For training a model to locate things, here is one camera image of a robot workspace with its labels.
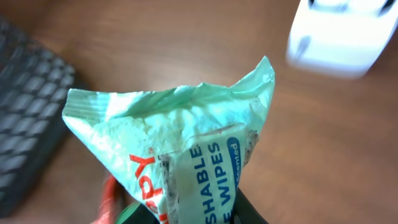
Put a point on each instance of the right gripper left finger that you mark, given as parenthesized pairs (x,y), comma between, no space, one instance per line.
(142,216)

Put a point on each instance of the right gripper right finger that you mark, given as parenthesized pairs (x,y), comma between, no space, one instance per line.
(244,212)

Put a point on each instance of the chicken seasoning jar green lid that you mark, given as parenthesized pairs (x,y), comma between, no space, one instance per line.
(127,213)

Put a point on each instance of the long red sachet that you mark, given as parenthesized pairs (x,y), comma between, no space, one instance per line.
(107,208)

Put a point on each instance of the mint tissue pack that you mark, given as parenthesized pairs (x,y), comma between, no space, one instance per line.
(178,152)

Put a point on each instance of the grey plastic mesh basket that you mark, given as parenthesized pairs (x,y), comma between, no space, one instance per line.
(34,86)

